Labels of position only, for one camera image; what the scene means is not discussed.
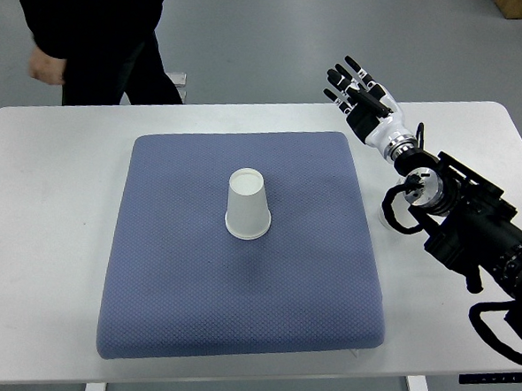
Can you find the person in black clothes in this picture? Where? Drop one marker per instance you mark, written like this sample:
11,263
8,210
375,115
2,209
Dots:
110,46

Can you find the white robotic hand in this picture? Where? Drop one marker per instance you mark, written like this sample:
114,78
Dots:
374,115

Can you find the black desk control panel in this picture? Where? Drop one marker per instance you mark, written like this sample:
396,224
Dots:
490,378

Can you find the blue textured cushion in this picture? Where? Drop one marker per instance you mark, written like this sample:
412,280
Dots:
179,284

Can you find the person's hand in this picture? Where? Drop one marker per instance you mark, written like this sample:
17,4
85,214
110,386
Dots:
45,68

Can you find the white paper cup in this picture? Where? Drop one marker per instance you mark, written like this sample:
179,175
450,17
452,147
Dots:
247,213
399,207

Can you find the white paper cup on cushion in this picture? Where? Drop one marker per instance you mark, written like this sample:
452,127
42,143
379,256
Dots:
247,213

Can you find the metal floor plate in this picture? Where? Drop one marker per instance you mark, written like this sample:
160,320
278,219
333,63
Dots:
178,79
183,95

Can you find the lower metal floor plate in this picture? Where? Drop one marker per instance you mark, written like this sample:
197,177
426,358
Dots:
183,95

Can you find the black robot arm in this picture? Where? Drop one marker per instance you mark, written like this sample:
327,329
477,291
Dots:
469,225

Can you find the white table leg left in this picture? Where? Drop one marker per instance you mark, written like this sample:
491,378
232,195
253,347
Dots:
95,387

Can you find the upper metal floor plate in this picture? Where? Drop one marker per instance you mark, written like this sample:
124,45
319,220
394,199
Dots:
178,79

